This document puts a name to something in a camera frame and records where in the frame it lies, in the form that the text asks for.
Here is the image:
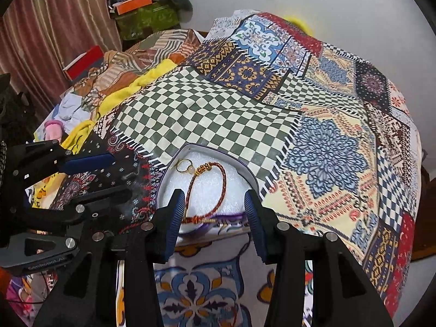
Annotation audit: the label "pink plastic item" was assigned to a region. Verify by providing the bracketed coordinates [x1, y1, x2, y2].
[45, 120, 64, 141]

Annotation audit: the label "orange box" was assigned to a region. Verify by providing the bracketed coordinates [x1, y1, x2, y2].
[114, 0, 154, 16]

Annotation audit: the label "brown striped blanket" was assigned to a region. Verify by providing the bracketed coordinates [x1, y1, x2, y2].
[73, 28, 205, 110]

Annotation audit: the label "patchwork printed blanket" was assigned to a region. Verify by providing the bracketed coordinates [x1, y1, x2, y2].
[51, 8, 427, 327]

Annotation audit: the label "red and white box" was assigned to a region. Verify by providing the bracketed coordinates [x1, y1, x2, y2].
[62, 45, 105, 81]

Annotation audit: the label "yellow curved object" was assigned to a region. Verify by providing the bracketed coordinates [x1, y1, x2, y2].
[284, 14, 314, 37]

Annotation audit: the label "gold ring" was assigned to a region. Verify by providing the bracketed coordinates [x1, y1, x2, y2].
[175, 158, 199, 178]

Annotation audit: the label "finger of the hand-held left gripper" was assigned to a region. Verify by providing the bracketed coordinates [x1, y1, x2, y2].
[14, 187, 134, 235]
[7, 140, 117, 182]

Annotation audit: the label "light blue clothes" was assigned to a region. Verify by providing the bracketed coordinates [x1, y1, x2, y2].
[51, 91, 100, 131]

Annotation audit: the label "green patterned cloth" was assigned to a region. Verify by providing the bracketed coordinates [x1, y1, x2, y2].
[115, 4, 181, 42]

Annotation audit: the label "white patterned cloth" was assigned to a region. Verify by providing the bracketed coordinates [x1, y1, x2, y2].
[207, 10, 261, 39]

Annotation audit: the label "yellow blanket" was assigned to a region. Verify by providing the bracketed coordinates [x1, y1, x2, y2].
[29, 58, 179, 212]

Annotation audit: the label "white foam liner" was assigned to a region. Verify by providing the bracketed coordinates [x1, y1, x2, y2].
[162, 148, 254, 219]

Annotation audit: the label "purple heart-shaped tin box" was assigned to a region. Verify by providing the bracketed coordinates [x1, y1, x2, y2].
[157, 142, 264, 237]

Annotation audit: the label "colourful printed cloth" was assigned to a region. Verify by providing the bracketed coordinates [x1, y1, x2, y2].
[6, 272, 49, 319]

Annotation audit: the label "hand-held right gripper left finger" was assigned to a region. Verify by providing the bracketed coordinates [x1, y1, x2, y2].
[32, 188, 186, 327]

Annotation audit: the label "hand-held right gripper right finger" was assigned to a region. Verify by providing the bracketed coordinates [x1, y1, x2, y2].
[243, 189, 396, 327]

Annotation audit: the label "red braided bracelet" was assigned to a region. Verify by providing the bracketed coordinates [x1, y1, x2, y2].
[180, 161, 228, 226]

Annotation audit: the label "striped brown curtain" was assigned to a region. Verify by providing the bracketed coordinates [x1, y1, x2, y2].
[0, 0, 124, 118]

